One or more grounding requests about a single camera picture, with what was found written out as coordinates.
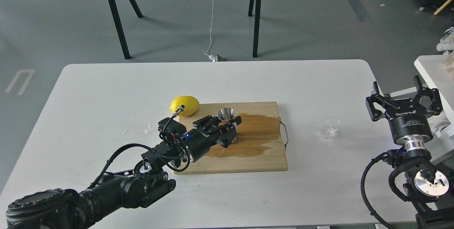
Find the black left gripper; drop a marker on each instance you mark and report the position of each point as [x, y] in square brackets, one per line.
[208, 132]

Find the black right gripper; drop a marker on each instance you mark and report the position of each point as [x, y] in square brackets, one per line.
[408, 123]

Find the steel cocktail jigger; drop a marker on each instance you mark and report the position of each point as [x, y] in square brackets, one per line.
[227, 114]

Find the small clear glass beaker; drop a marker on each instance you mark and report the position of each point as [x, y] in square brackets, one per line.
[330, 128]

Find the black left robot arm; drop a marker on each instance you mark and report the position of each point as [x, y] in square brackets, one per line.
[141, 186]

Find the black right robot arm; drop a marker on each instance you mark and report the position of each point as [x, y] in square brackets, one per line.
[414, 177]

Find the yellow lemon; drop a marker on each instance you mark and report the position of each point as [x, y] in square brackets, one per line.
[190, 103]

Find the wooden cutting board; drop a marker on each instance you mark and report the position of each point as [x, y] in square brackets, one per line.
[259, 146]

